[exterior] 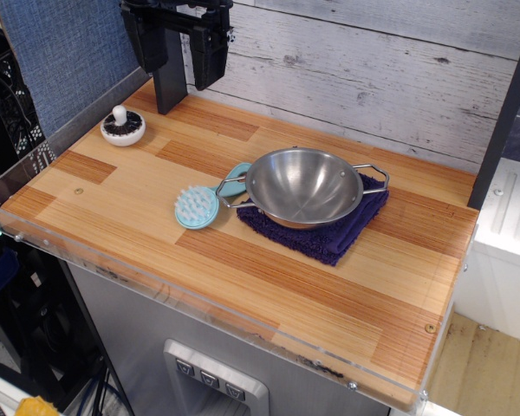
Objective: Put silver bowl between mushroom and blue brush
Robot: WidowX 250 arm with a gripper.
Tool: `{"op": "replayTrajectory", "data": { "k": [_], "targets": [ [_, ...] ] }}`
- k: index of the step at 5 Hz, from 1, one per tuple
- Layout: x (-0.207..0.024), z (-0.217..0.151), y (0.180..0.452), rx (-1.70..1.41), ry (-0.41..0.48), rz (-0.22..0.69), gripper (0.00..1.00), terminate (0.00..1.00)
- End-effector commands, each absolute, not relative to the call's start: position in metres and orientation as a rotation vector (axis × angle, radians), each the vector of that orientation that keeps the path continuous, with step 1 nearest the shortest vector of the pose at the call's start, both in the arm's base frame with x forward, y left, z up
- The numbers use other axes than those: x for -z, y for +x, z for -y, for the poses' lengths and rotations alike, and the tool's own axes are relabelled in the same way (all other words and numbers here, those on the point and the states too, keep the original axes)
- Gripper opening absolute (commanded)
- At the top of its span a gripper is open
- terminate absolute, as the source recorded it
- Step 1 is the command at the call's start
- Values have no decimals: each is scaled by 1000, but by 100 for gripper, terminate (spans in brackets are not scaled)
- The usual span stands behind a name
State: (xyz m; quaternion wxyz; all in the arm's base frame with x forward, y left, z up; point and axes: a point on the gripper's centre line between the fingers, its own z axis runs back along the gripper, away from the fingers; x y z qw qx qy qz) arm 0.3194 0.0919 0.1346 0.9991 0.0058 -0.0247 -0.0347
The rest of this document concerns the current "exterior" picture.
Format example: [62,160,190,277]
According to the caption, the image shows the black plastic crate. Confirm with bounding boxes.
[0,50,44,159]

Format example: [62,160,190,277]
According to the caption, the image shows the white ribbed box right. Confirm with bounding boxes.
[476,158,520,256]

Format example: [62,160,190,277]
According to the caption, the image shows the blue fabric panel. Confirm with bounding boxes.
[0,1,148,137]

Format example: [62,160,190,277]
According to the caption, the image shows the stainless steel cabinet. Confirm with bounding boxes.
[69,266,390,415]

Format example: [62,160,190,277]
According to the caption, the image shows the silver metal bowl with handles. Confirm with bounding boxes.
[216,147,390,230]

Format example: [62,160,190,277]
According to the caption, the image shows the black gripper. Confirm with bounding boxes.
[120,1,233,90]

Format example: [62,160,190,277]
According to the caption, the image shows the clear acrylic table guard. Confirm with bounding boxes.
[0,138,480,411]

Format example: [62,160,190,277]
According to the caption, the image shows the dark vertical post right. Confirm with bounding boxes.
[467,57,520,210]

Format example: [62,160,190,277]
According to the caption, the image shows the purple folded towel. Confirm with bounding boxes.
[237,191,389,266]

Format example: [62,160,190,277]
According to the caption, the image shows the silver dispenser button panel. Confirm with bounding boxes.
[163,339,270,415]

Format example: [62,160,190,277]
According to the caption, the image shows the light blue scrub brush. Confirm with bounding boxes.
[174,163,251,230]

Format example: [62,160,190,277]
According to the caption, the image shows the white toy mushroom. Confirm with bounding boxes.
[100,105,146,147]

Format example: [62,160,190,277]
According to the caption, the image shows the yellow object bottom left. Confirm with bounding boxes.
[14,396,60,416]

